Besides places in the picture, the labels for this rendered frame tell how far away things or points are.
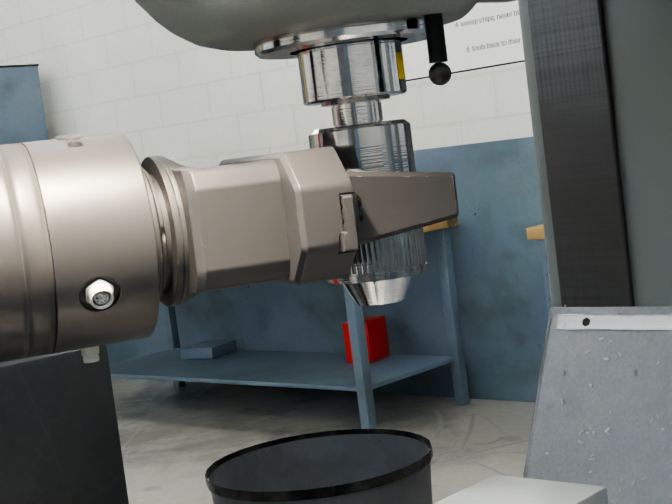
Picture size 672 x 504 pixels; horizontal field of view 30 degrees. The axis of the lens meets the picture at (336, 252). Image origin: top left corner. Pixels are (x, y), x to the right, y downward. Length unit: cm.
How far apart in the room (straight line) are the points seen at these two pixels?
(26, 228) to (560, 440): 54
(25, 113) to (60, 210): 750
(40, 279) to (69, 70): 756
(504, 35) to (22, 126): 344
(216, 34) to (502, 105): 518
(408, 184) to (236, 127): 634
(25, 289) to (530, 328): 529
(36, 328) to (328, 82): 16
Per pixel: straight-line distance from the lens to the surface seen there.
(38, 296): 49
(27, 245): 49
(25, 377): 86
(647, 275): 93
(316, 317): 661
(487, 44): 573
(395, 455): 279
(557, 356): 95
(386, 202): 54
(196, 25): 53
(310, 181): 50
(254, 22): 51
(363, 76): 55
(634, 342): 92
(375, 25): 53
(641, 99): 92
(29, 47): 838
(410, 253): 56
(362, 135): 55
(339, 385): 551
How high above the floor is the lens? 126
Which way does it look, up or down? 5 degrees down
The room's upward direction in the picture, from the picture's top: 7 degrees counter-clockwise
